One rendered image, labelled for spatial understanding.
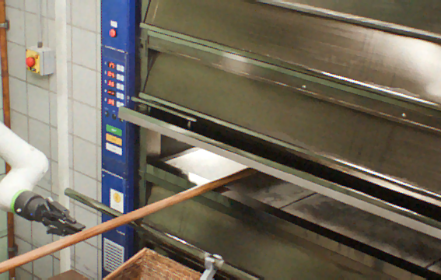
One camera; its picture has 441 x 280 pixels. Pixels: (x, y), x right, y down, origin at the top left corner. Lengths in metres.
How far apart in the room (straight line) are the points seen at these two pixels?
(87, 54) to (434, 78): 1.54
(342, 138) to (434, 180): 0.34
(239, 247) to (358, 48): 0.91
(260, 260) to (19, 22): 1.49
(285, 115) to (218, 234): 0.59
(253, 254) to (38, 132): 1.24
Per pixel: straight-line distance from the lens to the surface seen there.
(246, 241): 3.37
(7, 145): 3.27
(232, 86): 3.24
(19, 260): 2.89
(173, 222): 3.60
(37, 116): 4.12
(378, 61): 2.83
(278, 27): 3.06
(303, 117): 3.05
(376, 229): 3.20
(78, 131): 3.92
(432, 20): 2.73
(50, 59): 3.93
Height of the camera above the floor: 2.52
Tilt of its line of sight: 20 degrees down
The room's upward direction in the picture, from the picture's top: 2 degrees clockwise
